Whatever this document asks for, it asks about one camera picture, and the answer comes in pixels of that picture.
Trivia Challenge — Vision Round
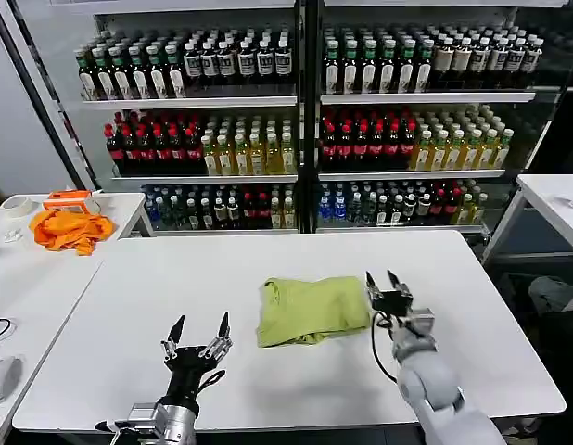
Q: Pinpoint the grey bundled bag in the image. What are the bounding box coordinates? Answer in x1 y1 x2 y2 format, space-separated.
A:
527 275 573 317

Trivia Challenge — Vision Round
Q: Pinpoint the light green shirt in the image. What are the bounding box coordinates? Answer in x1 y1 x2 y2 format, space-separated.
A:
255 275 373 349

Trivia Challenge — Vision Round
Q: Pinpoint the black slanted pole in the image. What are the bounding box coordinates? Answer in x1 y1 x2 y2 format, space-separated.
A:
0 3 89 192

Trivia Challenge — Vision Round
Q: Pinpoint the thin black cable loop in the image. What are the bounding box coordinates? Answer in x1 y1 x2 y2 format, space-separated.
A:
0 317 17 348

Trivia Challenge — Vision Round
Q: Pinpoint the orange and white box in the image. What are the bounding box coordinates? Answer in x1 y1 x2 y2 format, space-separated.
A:
42 188 105 215

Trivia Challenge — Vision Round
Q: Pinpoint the white table with clear item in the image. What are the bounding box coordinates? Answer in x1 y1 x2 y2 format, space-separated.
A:
479 173 573 312

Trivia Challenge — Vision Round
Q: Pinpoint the grey rounded device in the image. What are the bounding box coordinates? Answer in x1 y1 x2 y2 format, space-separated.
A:
0 355 23 405

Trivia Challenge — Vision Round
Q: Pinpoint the white tape roll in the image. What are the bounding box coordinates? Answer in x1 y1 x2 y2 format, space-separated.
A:
1 195 35 217

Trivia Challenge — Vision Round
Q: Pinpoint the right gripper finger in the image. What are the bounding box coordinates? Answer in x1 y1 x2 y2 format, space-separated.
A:
387 270 414 299
364 271 384 305

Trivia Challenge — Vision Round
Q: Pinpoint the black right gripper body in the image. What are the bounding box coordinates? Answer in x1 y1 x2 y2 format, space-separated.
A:
371 288 415 321

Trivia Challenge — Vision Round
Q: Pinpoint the shelf with bottles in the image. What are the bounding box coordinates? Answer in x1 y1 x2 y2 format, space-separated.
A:
309 6 564 237
72 8 311 235

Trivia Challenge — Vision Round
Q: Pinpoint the white side table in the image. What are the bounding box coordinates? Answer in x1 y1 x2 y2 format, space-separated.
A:
0 192 154 445

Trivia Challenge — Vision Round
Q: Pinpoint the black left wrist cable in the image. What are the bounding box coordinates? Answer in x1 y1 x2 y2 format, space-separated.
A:
195 369 227 396

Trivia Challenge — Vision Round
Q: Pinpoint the orange crumpled cloth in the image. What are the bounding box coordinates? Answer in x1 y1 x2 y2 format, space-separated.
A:
29 209 117 257

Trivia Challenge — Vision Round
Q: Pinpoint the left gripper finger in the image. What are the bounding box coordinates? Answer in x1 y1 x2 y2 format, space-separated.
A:
198 311 234 361
159 315 186 361

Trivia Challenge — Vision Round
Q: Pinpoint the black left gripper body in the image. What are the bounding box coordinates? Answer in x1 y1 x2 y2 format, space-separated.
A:
164 346 222 410

